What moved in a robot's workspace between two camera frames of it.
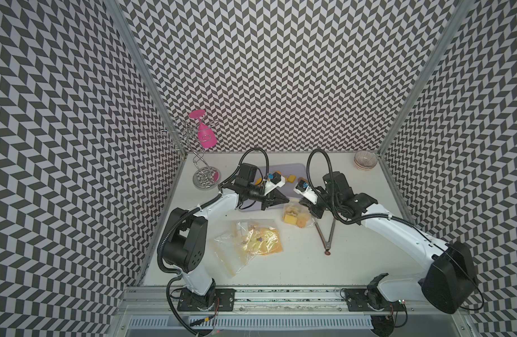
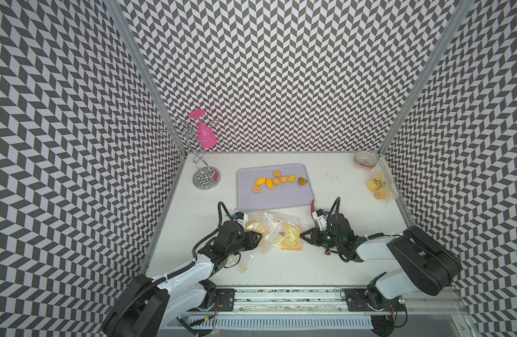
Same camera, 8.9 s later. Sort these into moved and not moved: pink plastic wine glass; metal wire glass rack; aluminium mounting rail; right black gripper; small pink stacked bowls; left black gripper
Moved: left black gripper; right black gripper
Not moved: pink plastic wine glass; small pink stacked bowls; aluminium mounting rail; metal wire glass rack
